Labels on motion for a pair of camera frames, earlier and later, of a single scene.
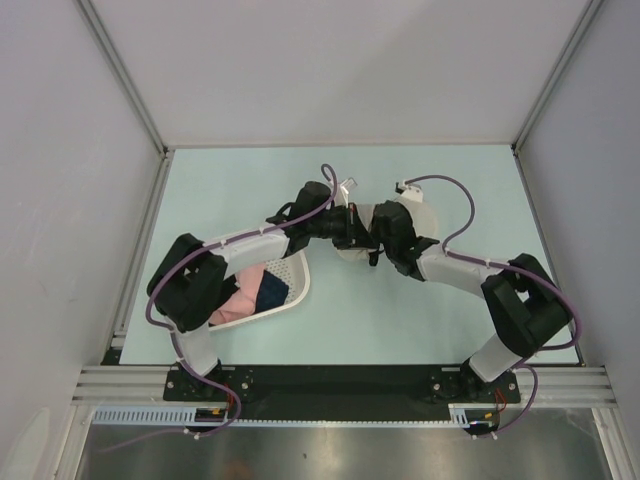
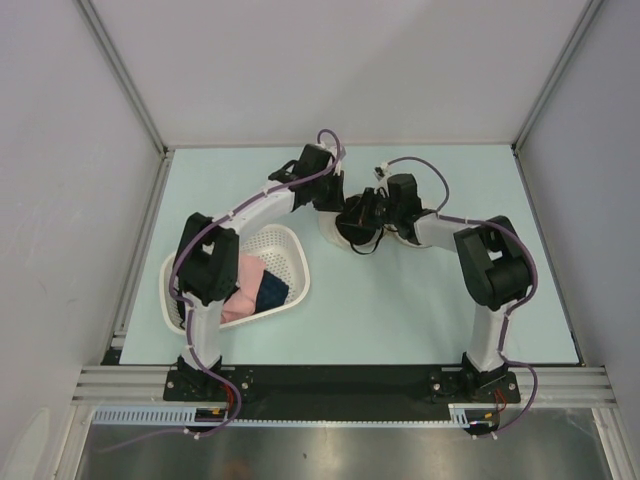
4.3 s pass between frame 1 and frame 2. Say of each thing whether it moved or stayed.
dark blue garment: stayed
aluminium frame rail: stayed
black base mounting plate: stayed
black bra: moved
